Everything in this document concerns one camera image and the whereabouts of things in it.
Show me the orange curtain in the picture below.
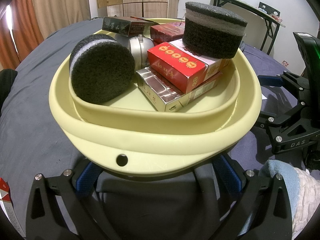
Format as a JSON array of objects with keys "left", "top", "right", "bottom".
[{"left": 0, "top": 0, "right": 45, "bottom": 64}]

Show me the black foam cylinder grey stripe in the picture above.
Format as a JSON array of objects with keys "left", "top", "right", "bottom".
[
  {"left": 182, "top": 2, "right": 248, "bottom": 59},
  {"left": 69, "top": 34, "right": 137, "bottom": 105}
]

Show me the beige curtain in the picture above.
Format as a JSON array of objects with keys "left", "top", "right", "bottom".
[{"left": 31, "top": 0, "right": 91, "bottom": 40}]

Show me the light blue towel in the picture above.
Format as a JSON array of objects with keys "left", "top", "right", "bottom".
[{"left": 259, "top": 159, "right": 308, "bottom": 230}]

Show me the pale yellow oval basin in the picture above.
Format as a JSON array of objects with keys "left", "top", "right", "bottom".
[{"left": 49, "top": 17, "right": 262, "bottom": 179}]

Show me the small red white box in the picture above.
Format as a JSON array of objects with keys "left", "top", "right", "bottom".
[{"left": 0, "top": 177, "right": 25, "bottom": 237}]

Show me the silver and red box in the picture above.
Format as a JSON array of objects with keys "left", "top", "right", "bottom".
[{"left": 136, "top": 67, "right": 223, "bottom": 112}]

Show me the red box gold lantern print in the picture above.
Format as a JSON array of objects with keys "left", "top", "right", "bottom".
[{"left": 147, "top": 41, "right": 230, "bottom": 94}]

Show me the dark box gold print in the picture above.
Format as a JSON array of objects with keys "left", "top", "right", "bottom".
[{"left": 102, "top": 16, "right": 160, "bottom": 36}]

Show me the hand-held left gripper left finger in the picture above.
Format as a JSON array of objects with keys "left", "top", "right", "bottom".
[{"left": 26, "top": 161, "right": 108, "bottom": 240}]

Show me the plain red box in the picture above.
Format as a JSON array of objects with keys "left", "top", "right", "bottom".
[{"left": 150, "top": 22, "right": 187, "bottom": 46}]

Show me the white quilted blanket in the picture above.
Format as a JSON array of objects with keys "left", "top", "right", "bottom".
[{"left": 291, "top": 169, "right": 320, "bottom": 240}]

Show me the grey blanket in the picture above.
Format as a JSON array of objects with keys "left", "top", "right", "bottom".
[{"left": 0, "top": 19, "right": 218, "bottom": 240}]

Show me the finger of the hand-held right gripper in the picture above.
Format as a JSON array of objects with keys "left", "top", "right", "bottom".
[
  {"left": 259, "top": 102, "right": 304, "bottom": 143},
  {"left": 257, "top": 71, "right": 310, "bottom": 98}
]

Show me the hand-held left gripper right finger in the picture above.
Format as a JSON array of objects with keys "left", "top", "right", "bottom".
[{"left": 212, "top": 154, "right": 293, "bottom": 240}]

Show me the black folding table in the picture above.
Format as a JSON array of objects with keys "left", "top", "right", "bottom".
[{"left": 205, "top": 0, "right": 287, "bottom": 55}]

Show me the black chair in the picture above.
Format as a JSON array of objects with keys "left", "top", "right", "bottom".
[{"left": 258, "top": 2, "right": 281, "bottom": 16}]

